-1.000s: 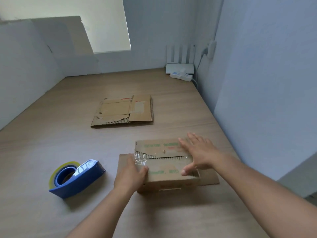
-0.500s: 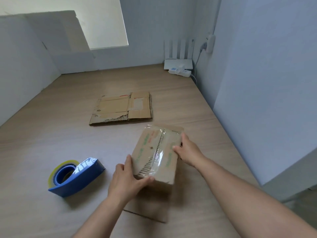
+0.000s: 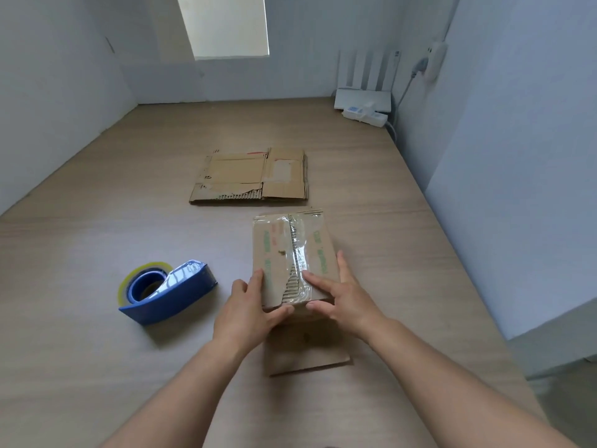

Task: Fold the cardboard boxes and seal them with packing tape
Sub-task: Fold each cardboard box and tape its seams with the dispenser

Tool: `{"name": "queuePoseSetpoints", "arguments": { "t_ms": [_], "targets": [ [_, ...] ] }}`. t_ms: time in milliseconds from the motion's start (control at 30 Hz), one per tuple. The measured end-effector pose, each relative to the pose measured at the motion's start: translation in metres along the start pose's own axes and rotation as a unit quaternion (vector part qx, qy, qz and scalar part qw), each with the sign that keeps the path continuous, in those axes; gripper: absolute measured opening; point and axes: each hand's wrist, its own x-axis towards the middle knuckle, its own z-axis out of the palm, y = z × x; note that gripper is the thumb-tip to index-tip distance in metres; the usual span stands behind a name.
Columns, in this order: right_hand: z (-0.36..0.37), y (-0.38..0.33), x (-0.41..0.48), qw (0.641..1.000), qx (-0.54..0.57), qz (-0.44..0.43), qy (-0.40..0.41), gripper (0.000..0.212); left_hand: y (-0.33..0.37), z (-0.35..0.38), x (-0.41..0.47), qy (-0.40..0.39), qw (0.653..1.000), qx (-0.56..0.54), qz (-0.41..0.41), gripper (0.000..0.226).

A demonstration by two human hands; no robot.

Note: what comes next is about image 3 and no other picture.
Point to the bright window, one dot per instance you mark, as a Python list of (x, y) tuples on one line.
[(228, 23)]

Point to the peeled-surface cardboard box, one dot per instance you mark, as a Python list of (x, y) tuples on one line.
[(284, 186)]

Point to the person's left hand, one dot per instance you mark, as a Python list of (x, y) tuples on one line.
[(242, 321)]

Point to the blue tape dispenser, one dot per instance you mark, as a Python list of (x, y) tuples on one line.
[(186, 293)]

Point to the person's right forearm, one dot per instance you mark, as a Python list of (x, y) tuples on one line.
[(461, 391)]

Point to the white foam partition board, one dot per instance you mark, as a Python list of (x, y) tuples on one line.
[(56, 102)]

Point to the white power strip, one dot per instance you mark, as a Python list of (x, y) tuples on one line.
[(378, 120)]

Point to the white router with antennas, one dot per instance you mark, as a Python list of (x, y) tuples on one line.
[(361, 100)]

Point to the person's right hand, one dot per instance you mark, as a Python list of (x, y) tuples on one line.
[(354, 307)]

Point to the clear yellowish tape roll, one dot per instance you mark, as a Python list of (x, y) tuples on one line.
[(122, 289)]

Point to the large torn cardboard box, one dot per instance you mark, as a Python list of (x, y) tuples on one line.
[(270, 256)]

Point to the person's left forearm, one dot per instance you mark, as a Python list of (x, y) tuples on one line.
[(177, 401)]

